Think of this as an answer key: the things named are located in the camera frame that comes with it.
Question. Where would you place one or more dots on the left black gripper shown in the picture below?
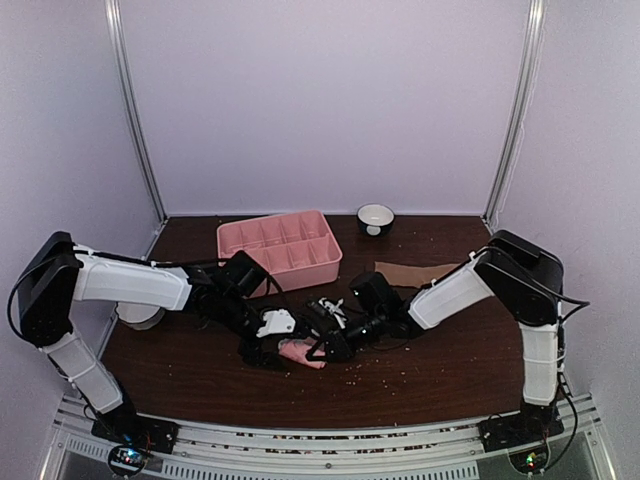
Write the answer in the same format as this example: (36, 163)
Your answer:
(254, 355)

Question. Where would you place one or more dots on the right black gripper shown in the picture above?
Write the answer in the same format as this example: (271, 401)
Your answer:
(338, 345)

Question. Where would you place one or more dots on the tan brown sock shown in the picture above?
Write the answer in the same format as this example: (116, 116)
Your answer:
(411, 276)

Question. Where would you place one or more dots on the pink patterned sock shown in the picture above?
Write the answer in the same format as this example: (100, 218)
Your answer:
(296, 350)

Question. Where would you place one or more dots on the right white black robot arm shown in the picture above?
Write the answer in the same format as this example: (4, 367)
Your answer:
(526, 279)

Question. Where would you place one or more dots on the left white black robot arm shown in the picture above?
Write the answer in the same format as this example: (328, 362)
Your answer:
(63, 273)

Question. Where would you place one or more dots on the white fluted bowl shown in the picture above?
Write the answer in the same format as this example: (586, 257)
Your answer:
(139, 317)

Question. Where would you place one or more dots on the pink divided organizer tray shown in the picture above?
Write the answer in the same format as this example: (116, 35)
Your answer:
(298, 249)

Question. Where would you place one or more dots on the black white ceramic bowl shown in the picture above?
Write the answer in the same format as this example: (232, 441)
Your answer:
(375, 220)

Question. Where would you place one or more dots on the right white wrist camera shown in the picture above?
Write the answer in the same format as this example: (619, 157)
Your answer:
(326, 308)

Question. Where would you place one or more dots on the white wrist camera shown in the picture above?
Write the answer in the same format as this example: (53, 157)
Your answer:
(326, 308)
(276, 322)

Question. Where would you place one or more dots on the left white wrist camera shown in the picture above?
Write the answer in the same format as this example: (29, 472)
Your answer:
(276, 322)

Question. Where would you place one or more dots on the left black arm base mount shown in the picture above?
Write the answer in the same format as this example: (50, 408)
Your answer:
(136, 440)

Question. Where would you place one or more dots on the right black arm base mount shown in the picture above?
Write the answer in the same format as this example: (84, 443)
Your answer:
(526, 442)

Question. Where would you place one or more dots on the left aluminium frame post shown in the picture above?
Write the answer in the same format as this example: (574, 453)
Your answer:
(117, 37)

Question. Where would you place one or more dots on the aluminium frame post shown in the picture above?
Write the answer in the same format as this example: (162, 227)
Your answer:
(515, 126)
(117, 37)

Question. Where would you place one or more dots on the right aluminium frame post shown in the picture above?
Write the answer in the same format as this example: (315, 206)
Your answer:
(515, 126)

